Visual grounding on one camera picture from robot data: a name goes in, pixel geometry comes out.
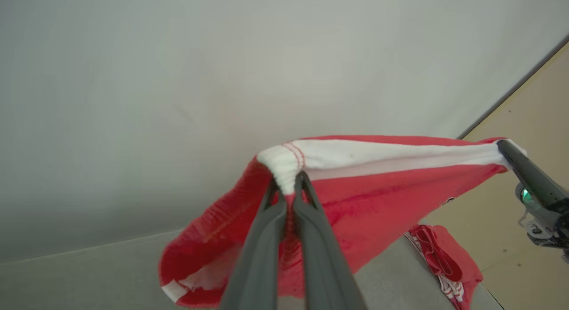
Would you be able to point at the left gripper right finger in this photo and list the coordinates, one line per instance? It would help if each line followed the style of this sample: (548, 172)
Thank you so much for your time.
(322, 265)

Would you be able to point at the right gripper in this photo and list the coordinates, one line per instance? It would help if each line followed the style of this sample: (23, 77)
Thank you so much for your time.
(549, 225)

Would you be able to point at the wall baseboard strip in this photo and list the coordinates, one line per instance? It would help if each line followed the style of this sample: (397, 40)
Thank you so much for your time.
(515, 85)

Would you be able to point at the red shorts white stripes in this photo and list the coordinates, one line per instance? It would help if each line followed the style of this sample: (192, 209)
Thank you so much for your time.
(369, 199)

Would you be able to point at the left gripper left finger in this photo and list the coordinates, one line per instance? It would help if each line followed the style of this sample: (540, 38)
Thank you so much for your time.
(260, 265)

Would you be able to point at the grey fabric sofa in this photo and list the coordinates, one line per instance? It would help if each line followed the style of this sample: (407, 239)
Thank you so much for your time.
(89, 279)

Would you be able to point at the red basketball jersey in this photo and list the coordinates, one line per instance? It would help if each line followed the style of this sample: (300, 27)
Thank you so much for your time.
(449, 261)

